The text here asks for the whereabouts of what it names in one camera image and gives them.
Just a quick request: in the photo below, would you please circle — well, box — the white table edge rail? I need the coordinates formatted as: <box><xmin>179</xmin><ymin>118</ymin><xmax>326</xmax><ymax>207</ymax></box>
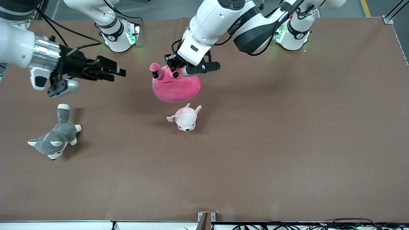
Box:
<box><xmin>0</xmin><ymin>220</ymin><xmax>409</xmax><ymax>230</ymax></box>

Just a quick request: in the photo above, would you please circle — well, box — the black right arm base cable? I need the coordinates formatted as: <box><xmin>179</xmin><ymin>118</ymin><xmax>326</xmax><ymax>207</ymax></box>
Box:
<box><xmin>102</xmin><ymin>0</ymin><xmax>143</xmax><ymax>29</ymax></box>

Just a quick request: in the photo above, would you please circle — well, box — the grey white husky plush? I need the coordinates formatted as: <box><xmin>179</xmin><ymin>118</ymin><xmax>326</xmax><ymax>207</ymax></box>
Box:
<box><xmin>27</xmin><ymin>104</ymin><xmax>82</xmax><ymax>161</ymax></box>

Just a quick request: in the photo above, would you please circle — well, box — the metal table edge bracket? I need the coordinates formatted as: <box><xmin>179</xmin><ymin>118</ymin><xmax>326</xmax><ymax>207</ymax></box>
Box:
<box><xmin>197</xmin><ymin>212</ymin><xmax>216</xmax><ymax>230</ymax></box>

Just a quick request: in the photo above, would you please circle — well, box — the brown table cover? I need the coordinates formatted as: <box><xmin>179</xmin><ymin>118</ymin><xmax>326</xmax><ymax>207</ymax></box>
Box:
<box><xmin>0</xmin><ymin>17</ymin><xmax>409</xmax><ymax>223</ymax></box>

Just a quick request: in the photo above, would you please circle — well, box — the aluminium frame post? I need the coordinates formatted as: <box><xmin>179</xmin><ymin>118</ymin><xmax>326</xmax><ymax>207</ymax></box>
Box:
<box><xmin>382</xmin><ymin>0</ymin><xmax>409</xmax><ymax>25</ymax></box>

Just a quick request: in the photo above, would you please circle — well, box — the pink snail plush toy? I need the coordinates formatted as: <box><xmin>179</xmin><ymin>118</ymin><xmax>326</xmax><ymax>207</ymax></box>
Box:
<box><xmin>149</xmin><ymin>63</ymin><xmax>201</xmax><ymax>103</ymax></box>

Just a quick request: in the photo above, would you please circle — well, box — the light pink dog plush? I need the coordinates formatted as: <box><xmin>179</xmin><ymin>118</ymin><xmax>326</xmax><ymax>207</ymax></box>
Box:
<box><xmin>166</xmin><ymin>103</ymin><xmax>202</xmax><ymax>132</ymax></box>

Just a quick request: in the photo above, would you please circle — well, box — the black looped floor cable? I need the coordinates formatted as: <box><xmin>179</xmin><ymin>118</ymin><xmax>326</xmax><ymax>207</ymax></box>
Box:
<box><xmin>324</xmin><ymin>218</ymin><xmax>379</xmax><ymax>230</ymax></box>

